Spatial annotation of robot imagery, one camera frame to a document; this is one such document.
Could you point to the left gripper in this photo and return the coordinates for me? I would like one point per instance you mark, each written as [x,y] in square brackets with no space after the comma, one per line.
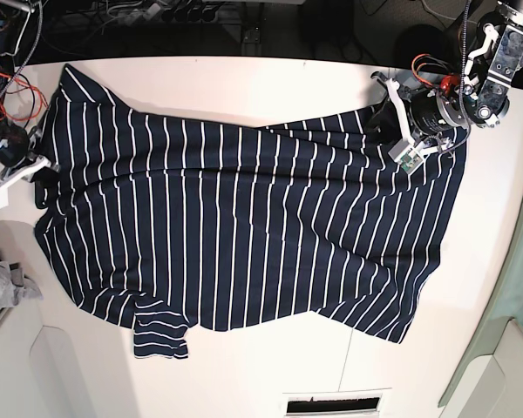
[427,118]

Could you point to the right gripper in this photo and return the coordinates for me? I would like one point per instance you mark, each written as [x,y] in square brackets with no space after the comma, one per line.
[20,161]

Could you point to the navy white striped t-shirt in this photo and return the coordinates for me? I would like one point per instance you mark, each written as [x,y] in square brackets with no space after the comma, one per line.
[163,223]

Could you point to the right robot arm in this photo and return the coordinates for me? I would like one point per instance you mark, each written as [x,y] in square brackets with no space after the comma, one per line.
[21,24]

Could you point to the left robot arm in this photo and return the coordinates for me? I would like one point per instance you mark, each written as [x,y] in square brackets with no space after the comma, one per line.
[470,90]

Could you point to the grey clothes pile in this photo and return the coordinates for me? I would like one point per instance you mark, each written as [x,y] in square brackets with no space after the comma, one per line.
[15,286]

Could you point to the white slotted vent box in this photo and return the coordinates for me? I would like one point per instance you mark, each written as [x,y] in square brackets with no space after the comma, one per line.
[343,404]

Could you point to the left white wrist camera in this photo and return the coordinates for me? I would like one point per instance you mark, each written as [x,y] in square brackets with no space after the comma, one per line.
[406,156]

